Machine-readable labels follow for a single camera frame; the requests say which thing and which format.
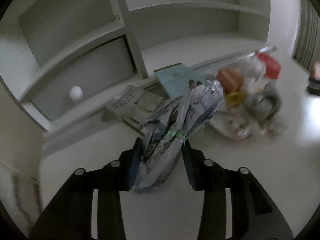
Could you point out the teal book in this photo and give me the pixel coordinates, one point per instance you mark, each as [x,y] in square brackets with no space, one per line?
[175,80]

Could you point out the white drawer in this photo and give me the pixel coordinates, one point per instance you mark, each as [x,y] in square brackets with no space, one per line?
[100,72]

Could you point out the grey plastic wrapper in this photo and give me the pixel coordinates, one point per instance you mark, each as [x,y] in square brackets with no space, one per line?
[175,120]

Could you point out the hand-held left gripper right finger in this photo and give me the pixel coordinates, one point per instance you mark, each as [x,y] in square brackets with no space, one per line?
[189,165]

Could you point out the person's foot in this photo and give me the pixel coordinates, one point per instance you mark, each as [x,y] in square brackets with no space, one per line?
[317,70]

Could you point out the crumpled clear plastic bag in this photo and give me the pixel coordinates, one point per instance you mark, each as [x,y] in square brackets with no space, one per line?
[265,105]

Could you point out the clear jar with red lid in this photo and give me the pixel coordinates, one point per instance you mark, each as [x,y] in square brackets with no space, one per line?
[270,66]

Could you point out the white round drawer knob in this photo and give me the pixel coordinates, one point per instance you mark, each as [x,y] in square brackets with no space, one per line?
[76,93]

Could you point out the striped curtain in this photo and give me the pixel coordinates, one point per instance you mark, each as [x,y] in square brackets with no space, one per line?
[307,35]

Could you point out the white oval paper dish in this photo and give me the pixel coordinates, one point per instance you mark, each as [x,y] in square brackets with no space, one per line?
[232,126]

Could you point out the dark slipper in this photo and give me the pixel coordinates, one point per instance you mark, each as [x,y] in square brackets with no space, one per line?
[314,86]

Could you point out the green white booklet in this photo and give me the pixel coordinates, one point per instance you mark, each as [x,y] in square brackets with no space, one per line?
[135,105]

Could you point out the yellow plastic scoop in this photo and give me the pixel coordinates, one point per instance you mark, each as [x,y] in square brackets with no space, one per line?
[236,99]

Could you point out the red yellow cardboard box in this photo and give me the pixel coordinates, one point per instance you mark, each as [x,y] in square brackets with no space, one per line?
[230,80]

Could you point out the white shelf unit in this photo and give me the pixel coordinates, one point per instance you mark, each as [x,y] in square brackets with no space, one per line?
[75,17]

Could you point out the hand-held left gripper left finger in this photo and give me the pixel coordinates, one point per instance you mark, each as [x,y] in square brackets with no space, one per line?
[135,165]

